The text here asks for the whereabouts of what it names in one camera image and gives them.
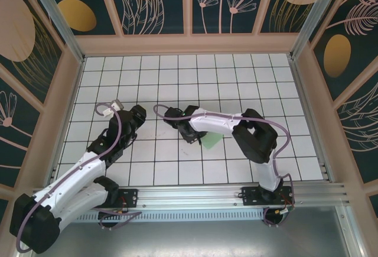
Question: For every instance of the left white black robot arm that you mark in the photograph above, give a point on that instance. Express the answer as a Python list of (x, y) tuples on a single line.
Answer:
[(68, 180)]

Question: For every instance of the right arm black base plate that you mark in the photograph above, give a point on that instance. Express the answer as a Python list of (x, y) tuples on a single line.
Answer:
[(251, 196)]

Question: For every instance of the aluminium corner post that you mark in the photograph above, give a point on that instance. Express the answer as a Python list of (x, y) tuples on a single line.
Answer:
[(313, 17), (59, 23)]

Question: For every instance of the aluminium side rail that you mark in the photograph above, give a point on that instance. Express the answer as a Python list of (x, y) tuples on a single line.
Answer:
[(52, 175), (301, 91)]

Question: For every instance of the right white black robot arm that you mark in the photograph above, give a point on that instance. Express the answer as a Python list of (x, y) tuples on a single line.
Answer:
[(254, 136)]

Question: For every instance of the green paper sheet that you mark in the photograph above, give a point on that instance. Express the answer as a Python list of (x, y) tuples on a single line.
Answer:
[(212, 141)]

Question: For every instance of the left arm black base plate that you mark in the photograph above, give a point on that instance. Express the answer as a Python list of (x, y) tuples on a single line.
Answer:
[(130, 196)]

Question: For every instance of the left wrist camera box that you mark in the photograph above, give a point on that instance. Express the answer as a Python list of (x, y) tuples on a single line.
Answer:
[(116, 104)]

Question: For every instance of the grey metal sheet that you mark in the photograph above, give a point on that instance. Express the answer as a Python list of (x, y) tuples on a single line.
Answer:
[(189, 239)]

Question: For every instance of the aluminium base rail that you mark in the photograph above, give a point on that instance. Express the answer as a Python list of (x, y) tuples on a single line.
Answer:
[(189, 195)]

